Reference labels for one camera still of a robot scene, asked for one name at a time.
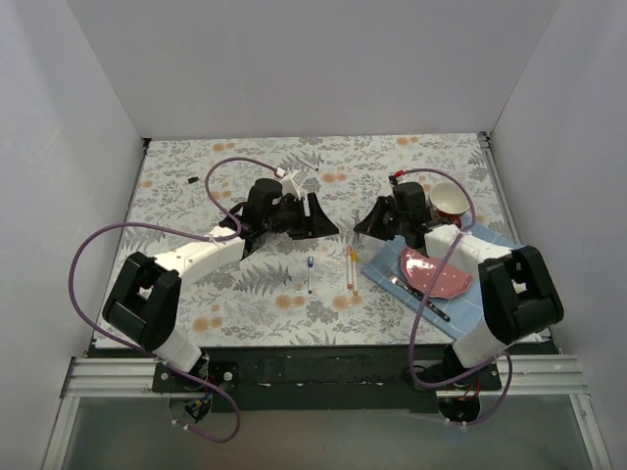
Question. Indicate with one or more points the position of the red and white cup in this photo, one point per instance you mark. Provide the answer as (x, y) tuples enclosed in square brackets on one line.
[(447, 201)]

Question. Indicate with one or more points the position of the pink dotted plate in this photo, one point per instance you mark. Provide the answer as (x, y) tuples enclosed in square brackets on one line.
[(419, 271)]

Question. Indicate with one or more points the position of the blue checked cloth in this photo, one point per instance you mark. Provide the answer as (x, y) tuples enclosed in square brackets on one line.
[(456, 316)]

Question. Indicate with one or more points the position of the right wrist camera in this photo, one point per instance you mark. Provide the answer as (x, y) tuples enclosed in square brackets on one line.
[(394, 179)]

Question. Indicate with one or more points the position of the black handled fork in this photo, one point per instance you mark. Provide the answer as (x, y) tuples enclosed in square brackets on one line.
[(396, 280)]

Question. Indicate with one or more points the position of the floral tablecloth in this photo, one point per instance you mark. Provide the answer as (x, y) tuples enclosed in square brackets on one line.
[(264, 300)]

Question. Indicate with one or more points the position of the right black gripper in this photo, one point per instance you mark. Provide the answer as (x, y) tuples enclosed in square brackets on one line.
[(388, 221)]

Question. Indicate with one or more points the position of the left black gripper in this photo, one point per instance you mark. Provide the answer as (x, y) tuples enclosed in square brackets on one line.
[(305, 218)]

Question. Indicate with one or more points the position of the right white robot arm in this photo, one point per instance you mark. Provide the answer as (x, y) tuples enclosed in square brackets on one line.
[(441, 259)]

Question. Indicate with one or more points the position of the yellow marker pen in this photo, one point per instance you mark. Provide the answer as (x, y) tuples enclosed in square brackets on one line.
[(354, 272)]

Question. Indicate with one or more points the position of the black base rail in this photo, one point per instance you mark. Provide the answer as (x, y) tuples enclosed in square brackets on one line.
[(339, 378)]

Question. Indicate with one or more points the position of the blue marker pen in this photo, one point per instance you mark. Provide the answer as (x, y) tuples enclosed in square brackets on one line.
[(310, 279)]

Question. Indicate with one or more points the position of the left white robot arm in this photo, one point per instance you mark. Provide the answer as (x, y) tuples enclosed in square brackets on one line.
[(144, 300)]

